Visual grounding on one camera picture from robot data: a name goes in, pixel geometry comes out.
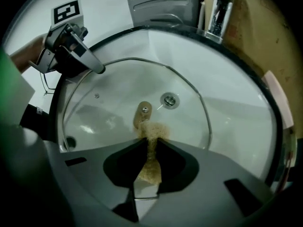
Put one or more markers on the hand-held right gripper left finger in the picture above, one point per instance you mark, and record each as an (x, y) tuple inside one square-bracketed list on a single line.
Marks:
[(90, 169)]

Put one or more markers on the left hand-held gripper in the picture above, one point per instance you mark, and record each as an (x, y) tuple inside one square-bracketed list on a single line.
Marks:
[(66, 12)]

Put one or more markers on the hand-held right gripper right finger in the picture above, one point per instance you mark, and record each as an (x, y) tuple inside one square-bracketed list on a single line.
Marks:
[(208, 174)]

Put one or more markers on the glass pot lid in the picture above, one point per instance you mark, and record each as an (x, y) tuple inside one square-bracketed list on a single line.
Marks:
[(118, 84)]

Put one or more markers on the yellow sponge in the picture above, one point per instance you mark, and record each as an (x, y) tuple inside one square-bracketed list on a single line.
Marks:
[(154, 131)]

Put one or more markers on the person's left forearm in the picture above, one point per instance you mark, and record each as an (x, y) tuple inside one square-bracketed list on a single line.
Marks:
[(28, 53)]

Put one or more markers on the white sink basin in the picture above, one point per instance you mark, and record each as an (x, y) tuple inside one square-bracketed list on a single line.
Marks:
[(236, 103)]

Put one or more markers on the chrome sink drain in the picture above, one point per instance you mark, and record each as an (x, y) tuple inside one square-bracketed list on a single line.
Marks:
[(170, 100)]

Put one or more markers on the dark ribbed washing machine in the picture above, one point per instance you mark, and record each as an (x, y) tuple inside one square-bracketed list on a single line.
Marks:
[(161, 3)]

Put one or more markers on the chrome faucet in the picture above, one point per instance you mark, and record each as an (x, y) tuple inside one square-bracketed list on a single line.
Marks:
[(219, 15)]

